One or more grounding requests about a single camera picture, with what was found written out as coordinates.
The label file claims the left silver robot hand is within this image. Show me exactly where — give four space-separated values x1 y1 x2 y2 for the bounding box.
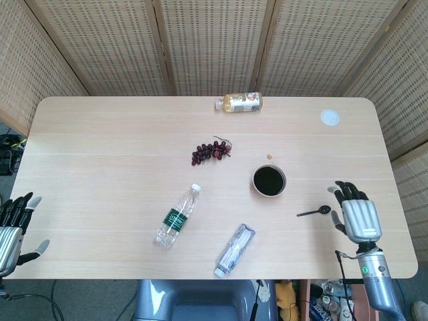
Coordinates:
0 191 51 278

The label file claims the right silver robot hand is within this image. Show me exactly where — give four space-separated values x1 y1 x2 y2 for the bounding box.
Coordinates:
326 180 383 244

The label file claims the black plastic spoon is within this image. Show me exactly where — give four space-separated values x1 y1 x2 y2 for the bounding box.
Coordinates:
296 205 332 218

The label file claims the white cup with black interior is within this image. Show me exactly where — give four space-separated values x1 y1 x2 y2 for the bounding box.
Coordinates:
251 163 288 198

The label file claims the crushed clear plastic bottle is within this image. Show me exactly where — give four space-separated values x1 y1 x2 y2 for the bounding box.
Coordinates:
213 223 257 278

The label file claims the yellow tea bottle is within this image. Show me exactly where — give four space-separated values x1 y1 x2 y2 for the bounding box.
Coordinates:
214 92 263 114

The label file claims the green label water bottle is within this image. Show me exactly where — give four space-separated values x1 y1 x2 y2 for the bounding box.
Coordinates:
153 183 203 249

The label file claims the white can green print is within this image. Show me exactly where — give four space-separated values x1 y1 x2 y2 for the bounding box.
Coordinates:
339 298 355 321

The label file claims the pinkish storage crate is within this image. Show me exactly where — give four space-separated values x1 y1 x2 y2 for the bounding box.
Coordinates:
299 279 382 321

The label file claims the white round table grommet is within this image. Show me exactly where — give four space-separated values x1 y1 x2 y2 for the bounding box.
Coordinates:
320 108 341 127

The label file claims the yellow soft object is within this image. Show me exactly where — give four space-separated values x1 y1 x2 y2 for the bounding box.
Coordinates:
276 280 301 321

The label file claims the red grape bunch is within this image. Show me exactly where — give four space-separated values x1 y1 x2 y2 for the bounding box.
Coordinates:
191 134 234 167

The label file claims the grey robot torso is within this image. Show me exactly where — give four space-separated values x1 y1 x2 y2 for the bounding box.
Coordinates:
133 279 278 321

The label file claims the woven wooden folding screen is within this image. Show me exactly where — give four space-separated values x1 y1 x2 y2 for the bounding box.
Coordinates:
0 0 428 265

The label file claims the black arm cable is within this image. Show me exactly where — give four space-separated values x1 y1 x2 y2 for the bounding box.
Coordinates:
334 249 356 321

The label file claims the black floor cable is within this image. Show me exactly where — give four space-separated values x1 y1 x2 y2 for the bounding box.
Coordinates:
0 280 64 321

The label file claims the black cable bundle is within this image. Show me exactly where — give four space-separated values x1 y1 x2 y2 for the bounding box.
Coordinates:
0 132 27 177

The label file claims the white perforated bracket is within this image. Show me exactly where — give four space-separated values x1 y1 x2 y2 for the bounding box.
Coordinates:
256 280 272 304

